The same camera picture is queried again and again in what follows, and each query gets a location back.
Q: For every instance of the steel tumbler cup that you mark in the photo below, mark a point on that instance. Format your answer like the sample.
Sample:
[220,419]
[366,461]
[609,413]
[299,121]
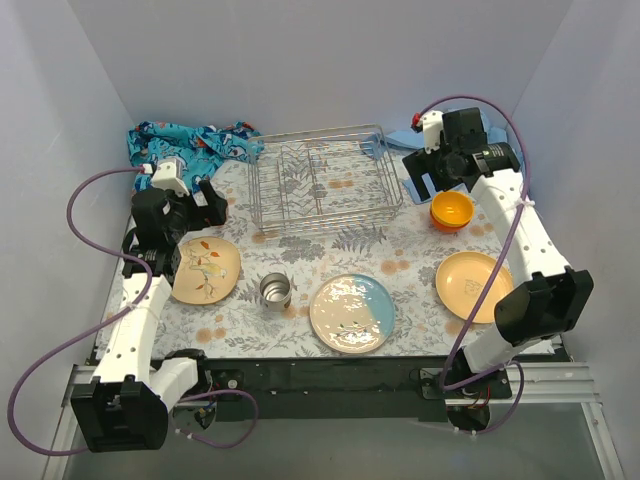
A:
[275,292]

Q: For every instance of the yellow bowl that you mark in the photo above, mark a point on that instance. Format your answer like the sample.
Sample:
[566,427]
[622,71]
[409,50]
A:
[452,209]

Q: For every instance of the red orange bowl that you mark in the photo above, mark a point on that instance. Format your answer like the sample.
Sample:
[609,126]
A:
[447,227]

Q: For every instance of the wire dish rack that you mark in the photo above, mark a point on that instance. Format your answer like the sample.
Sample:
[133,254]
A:
[322,180]

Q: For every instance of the beige and blue plate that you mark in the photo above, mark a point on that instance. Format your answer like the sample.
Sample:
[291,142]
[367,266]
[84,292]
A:
[352,314]

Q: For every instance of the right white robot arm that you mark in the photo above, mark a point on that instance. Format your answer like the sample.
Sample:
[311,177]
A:
[549,295]

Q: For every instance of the aluminium frame rail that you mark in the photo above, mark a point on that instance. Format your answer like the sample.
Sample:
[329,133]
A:
[558,431]

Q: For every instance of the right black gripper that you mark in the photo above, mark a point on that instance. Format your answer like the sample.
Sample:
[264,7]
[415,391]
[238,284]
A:
[420,170]

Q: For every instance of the floral table mat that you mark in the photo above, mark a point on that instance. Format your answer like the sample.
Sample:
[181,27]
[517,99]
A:
[403,255]

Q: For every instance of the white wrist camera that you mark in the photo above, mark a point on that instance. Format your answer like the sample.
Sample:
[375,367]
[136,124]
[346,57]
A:
[167,175]
[429,125]

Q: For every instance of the beige bird pattern plate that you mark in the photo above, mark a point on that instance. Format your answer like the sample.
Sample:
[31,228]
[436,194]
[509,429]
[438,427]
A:
[208,272]

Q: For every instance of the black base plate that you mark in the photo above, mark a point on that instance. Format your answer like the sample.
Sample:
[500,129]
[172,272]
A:
[342,388]

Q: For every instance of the light blue shirt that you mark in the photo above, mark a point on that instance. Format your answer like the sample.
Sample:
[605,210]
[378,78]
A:
[407,141]

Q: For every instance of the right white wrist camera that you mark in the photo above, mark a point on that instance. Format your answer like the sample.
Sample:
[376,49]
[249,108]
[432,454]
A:
[429,125]

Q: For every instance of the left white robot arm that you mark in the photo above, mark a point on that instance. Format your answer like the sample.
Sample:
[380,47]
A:
[126,404]

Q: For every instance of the blue shark pattern cloth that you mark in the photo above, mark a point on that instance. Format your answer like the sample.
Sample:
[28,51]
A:
[201,151]

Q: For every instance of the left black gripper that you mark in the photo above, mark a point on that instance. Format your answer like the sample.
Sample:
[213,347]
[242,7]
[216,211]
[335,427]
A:
[209,201]

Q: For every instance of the plain orange plate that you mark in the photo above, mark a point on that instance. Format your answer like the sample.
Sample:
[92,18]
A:
[460,279]

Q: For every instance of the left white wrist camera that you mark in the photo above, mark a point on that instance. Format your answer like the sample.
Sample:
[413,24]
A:
[167,175]

